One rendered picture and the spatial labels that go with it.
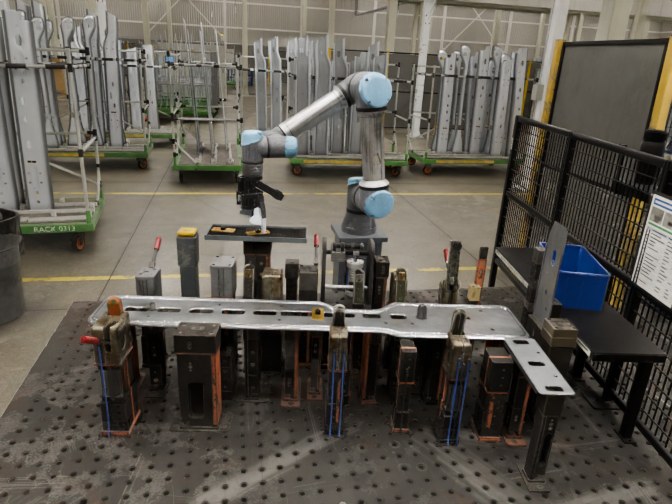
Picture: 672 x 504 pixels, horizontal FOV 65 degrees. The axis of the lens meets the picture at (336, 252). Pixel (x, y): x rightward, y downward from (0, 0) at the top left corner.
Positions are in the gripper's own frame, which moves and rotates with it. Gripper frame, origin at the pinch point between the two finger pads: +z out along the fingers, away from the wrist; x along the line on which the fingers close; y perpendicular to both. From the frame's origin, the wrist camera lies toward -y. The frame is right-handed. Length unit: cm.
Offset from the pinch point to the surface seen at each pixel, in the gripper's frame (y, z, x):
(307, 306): -5.6, 17.9, 33.2
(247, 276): 10.3, 10.7, 18.1
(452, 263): -55, 5, 45
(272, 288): 2.8, 14.5, 22.5
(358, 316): -18, 18, 46
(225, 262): 16.2, 6.8, 12.5
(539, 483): -46, 48, 103
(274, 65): -330, -37, -869
